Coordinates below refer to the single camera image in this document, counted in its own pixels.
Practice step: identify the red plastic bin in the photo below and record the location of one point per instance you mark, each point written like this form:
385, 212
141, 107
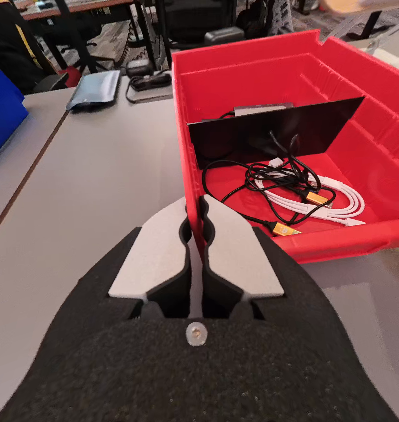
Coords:
384, 184

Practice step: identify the brown wooden table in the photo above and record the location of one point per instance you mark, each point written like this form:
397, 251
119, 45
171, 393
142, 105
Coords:
87, 6

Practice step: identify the black divider panel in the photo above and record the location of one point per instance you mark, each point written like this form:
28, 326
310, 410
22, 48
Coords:
285, 128

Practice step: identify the black office chair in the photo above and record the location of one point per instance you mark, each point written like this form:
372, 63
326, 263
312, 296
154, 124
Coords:
77, 29

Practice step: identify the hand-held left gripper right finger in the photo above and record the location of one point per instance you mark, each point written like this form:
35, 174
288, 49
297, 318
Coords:
239, 260

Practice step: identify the grey desk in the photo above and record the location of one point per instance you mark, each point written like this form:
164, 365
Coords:
103, 164
31, 132

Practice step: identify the black jacket with yellow stripe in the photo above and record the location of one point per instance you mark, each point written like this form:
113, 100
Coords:
8, 59

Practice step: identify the black hard case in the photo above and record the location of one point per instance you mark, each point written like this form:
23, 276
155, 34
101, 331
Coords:
224, 36

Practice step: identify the black earbud case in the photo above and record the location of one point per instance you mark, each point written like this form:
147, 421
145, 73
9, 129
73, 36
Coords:
139, 67

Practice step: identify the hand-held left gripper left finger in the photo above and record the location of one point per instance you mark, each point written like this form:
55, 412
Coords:
150, 260

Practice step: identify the blue plastic bin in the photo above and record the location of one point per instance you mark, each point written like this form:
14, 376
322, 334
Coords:
1, 112

